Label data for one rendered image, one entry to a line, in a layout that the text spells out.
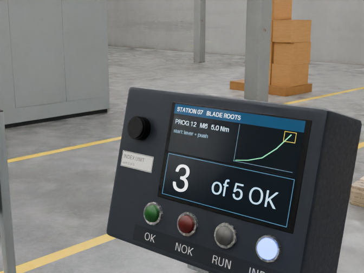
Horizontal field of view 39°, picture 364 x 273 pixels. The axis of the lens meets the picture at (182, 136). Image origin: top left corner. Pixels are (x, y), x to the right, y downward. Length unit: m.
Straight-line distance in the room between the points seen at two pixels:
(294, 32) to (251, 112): 8.26
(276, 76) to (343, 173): 8.37
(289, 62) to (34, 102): 4.29
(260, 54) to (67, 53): 2.45
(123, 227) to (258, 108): 0.23
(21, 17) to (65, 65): 0.81
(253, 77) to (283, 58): 2.12
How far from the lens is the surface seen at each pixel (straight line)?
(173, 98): 0.60
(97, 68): 7.04
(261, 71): 6.81
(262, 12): 6.75
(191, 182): 0.58
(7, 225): 2.26
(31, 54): 6.52
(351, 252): 3.22
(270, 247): 0.52
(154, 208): 0.60
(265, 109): 0.53
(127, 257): 3.02
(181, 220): 0.58
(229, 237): 0.55
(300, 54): 8.98
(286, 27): 8.79
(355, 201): 3.93
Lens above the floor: 1.34
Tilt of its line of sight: 13 degrees down
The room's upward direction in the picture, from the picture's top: straight up
